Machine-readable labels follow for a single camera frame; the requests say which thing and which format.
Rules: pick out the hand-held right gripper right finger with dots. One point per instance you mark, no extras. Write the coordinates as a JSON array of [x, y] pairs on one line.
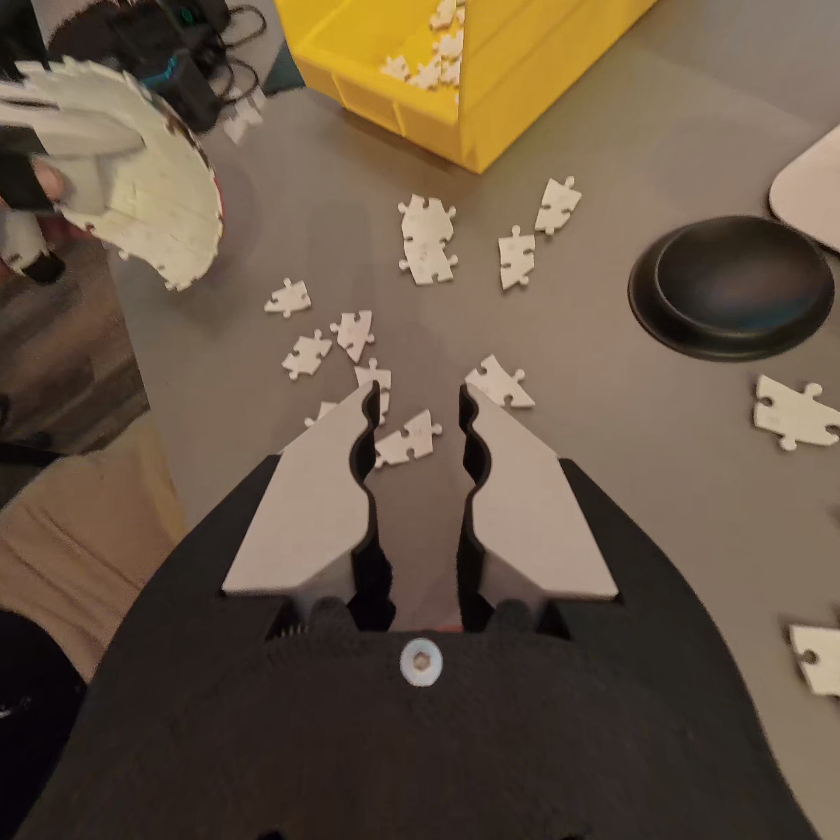
[[538, 525]]

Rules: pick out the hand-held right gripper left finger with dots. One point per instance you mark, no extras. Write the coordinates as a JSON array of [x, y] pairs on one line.
[[302, 525]]

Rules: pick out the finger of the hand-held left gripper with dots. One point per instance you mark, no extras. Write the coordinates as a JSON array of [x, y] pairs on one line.
[[79, 131]]

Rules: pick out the assembled white puzzle ball section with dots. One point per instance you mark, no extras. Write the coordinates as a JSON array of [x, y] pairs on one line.
[[164, 197]]

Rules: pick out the yellow plastic bin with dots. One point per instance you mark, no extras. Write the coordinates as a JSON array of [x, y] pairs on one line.
[[512, 98]]

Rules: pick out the scattered loose puzzle pieces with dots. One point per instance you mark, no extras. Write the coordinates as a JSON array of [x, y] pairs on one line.
[[354, 334]]

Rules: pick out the small joined puzzle bit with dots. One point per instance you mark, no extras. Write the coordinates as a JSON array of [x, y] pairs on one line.
[[516, 259]]

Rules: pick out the white puzzle piece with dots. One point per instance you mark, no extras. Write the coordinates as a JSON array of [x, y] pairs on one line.
[[794, 413], [820, 656]]

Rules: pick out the three-piece joined puzzle strip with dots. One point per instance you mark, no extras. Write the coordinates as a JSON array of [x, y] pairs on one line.
[[426, 236]]

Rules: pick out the two-piece joined puzzle strip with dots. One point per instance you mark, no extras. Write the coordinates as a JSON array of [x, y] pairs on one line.
[[556, 207]]

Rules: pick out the person's left hand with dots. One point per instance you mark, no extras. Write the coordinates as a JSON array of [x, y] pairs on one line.
[[52, 184]]

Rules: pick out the black portable power station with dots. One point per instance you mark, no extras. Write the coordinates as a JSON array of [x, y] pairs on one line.
[[184, 92], [197, 16]]

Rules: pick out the black flat pad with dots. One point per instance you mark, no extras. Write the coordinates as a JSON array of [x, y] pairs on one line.
[[285, 69]]

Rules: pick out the person's black top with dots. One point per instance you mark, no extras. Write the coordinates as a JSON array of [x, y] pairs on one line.
[[33, 722]]

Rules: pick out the white flat rounded object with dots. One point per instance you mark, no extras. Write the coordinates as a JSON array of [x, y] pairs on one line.
[[814, 190]]

